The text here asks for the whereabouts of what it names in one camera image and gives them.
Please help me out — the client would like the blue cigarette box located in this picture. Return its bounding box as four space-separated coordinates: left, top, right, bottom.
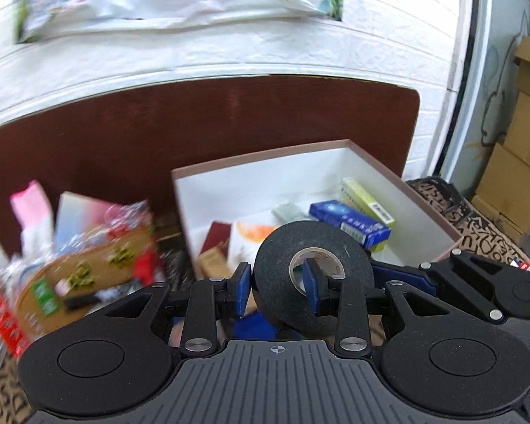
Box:
308 200 391 250

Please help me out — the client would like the black tape roll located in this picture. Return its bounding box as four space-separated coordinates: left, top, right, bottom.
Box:
252 220 374 337

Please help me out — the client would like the dark wooden headboard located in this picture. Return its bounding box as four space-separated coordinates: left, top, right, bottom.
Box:
0 75 420 253

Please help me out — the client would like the yellow-green medicine box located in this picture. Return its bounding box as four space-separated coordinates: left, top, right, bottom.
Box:
340 177 395 254

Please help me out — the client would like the cardboard boxes stack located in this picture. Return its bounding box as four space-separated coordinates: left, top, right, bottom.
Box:
472 37 530 242

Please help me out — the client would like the letter-pattern brown blanket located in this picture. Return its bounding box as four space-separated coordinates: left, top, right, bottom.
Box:
407 176 530 271

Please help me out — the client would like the red snack packet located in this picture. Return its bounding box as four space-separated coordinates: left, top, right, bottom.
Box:
0 285 30 360

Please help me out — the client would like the pink cardboard storage box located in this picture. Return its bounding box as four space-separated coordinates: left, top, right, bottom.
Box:
172 141 461 266

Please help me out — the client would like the pink white sock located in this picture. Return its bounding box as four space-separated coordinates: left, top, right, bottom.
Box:
10 180 53 258

